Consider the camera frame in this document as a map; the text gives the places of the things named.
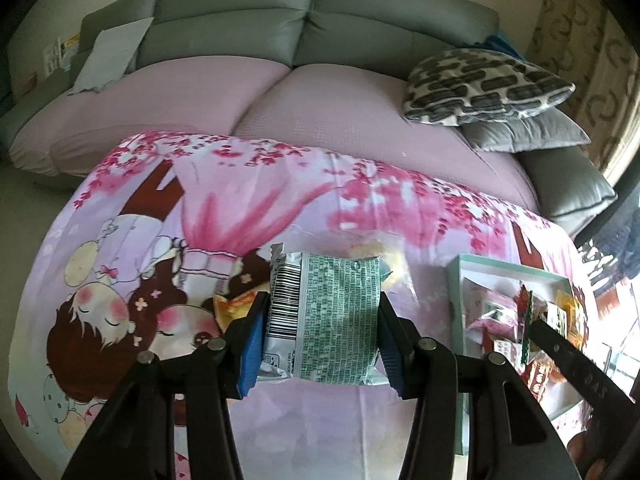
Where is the patterned beige curtain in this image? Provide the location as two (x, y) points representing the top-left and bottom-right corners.
(525, 0), (640, 181)

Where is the grey cloth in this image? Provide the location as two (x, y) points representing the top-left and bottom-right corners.
(67, 17), (155, 96)

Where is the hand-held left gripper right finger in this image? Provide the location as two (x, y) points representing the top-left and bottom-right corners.
(380, 295), (583, 480)

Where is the pink sofa cover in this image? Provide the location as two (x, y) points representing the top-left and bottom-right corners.
(10, 55), (538, 211)

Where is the orange yellow snack packet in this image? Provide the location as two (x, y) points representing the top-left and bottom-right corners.
(215, 290), (271, 333)

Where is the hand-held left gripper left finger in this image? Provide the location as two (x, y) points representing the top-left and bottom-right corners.
(60, 292), (271, 480)

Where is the person's right hand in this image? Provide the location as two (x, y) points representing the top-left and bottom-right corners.
(570, 432), (591, 466)

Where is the pink printed blanket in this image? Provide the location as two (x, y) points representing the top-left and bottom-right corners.
(7, 130), (601, 480)

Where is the white box with teal rim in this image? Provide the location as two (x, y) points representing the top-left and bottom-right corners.
(447, 254), (596, 456)

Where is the black white patterned pillow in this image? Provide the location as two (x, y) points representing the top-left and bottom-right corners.
(404, 49), (576, 126)

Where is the white printed paper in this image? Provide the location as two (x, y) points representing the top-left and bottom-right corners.
(42, 35), (81, 81)

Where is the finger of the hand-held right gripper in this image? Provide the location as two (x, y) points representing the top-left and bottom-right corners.
(530, 321), (626, 411)

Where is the red snack packet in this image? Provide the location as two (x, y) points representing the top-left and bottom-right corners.
(520, 360), (566, 401)

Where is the grey sofa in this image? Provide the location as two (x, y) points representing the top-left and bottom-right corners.
(0, 0), (618, 236)

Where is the blue cloth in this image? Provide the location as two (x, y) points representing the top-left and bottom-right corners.
(482, 34), (526, 58)

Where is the grey pillow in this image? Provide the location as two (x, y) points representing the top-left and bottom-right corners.
(460, 107), (592, 153)

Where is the green white snack packet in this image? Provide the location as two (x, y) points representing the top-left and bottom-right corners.
(545, 305), (568, 336)
(262, 242), (393, 401)

